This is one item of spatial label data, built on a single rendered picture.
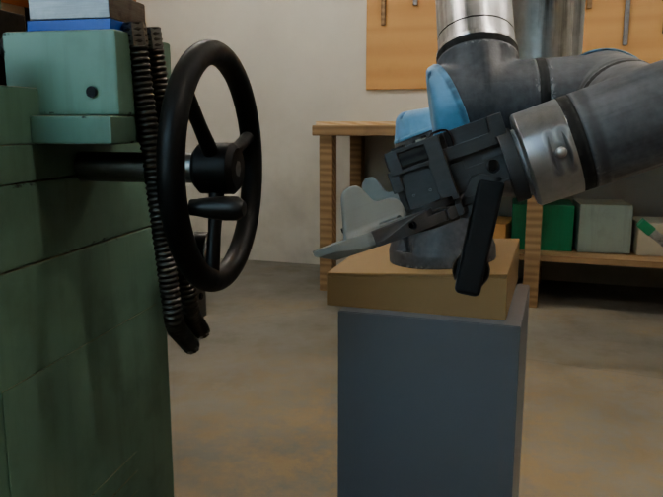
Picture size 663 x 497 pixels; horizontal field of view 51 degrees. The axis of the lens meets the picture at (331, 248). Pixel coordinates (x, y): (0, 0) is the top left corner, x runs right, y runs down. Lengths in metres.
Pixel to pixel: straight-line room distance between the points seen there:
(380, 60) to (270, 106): 0.73
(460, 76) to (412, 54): 3.26
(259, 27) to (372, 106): 0.84
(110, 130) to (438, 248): 0.61
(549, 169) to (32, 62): 0.55
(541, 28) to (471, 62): 0.39
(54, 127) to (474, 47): 0.45
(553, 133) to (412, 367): 0.62
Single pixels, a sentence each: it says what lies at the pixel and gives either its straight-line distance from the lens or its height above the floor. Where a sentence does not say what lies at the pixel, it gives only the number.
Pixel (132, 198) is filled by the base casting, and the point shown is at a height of 0.76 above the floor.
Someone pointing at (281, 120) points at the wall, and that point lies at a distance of 4.25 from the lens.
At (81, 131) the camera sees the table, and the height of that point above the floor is 0.85.
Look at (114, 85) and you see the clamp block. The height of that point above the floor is 0.90.
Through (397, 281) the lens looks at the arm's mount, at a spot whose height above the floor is 0.60.
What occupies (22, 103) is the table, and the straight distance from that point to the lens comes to 0.81.
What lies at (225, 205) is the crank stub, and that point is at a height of 0.78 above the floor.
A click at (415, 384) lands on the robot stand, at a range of 1.17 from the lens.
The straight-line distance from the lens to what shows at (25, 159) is 0.81.
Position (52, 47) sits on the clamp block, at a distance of 0.82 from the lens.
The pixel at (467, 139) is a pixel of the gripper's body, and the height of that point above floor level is 0.85.
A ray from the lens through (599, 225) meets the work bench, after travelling 3.50.
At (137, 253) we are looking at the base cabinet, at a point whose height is 0.68.
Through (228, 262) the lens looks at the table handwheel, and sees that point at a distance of 0.85.
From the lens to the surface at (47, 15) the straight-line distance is 0.84.
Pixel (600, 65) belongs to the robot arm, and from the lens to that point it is 0.75.
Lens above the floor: 0.86
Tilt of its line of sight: 10 degrees down
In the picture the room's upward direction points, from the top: straight up
